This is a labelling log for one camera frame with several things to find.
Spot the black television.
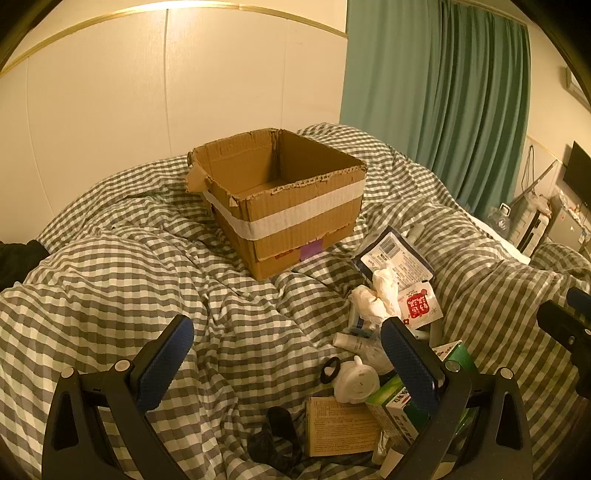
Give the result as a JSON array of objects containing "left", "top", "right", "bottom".
[{"left": 562, "top": 141, "right": 591, "bottom": 209}]

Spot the beige cardboard carton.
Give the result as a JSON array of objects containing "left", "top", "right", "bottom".
[{"left": 306, "top": 396, "right": 384, "bottom": 459}]

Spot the grey checked duvet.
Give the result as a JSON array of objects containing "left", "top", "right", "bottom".
[{"left": 0, "top": 122, "right": 591, "bottom": 480}]

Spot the grey suitcase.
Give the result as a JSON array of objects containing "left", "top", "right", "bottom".
[{"left": 505, "top": 191, "right": 550, "bottom": 254}]

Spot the white sachet red label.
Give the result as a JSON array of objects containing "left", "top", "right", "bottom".
[{"left": 396, "top": 281, "right": 444, "bottom": 329}]

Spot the clear water jug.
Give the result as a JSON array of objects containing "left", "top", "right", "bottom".
[{"left": 489, "top": 203, "right": 513, "bottom": 236}]

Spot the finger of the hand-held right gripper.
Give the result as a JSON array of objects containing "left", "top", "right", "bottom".
[
  {"left": 567, "top": 287, "right": 591, "bottom": 320},
  {"left": 537, "top": 300, "right": 591, "bottom": 356}
]

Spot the black wall cable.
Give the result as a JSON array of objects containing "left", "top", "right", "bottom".
[{"left": 519, "top": 144, "right": 557, "bottom": 197}]

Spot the black hair tie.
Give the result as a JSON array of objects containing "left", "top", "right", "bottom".
[{"left": 320, "top": 356, "right": 342, "bottom": 385}]

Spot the dark packet with barcode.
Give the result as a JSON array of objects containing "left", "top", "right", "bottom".
[{"left": 352, "top": 226, "right": 435, "bottom": 284}]

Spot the white tissue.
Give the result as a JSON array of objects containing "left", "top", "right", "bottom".
[{"left": 349, "top": 267, "right": 403, "bottom": 329}]

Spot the brown cardboard box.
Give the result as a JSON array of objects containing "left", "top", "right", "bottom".
[{"left": 186, "top": 128, "right": 369, "bottom": 281}]

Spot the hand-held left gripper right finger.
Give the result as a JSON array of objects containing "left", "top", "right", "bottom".
[{"left": 379, "top": 318, "right": 533, "bottom": 480}]

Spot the green curtain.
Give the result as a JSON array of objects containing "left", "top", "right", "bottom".
[{"left": 339, "top": 0, "right": 531, "bottom": 215}]

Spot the black plastic bag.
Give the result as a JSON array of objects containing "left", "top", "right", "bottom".
[{"left": 247, "top": 406, "right": 303, "bottom": 474}]

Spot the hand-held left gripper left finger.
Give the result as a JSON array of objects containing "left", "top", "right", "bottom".
[{"left": 42, "top": 315, "right": 195, "bottom": 480}]

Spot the white bed sheet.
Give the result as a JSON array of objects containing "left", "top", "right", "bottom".
[{"left": 457, "top": 203, "right": 532, "bottom": 266}]

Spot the blue white packet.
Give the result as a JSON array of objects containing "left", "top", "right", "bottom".
[{"left": 347, "top": 300, "right": 384, "bottom": 337}]

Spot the white plastic bag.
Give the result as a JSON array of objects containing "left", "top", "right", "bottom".
[{"left": 524, "top": 190, "right": 552, "bottom": 217}]

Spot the small grey fridge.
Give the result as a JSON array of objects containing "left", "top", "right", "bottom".
[{"left": 547, "top": 203, "right": 589, "bottom": 254}]

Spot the green white carton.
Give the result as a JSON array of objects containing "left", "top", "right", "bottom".
[{"left": 431, "top": 340, "right": 478, "bottom": 374}]

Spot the small white bottle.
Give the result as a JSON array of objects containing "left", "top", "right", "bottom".
[{"left": 332, "top": 332, "right": 384, "bottom": 358}]

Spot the dark cloth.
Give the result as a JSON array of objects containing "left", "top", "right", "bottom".
[{"left": 0, "top": 239, "right": 49, "bottom": 289}]

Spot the white air conditioner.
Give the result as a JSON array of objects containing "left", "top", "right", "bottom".
[{"left": 566, "top": 67, "right": 591, "bottom": 108}]

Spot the round white panda bottle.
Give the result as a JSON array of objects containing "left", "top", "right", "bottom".
[{"left": 333, "top": 355, "right": 380, "bottom": 405}]

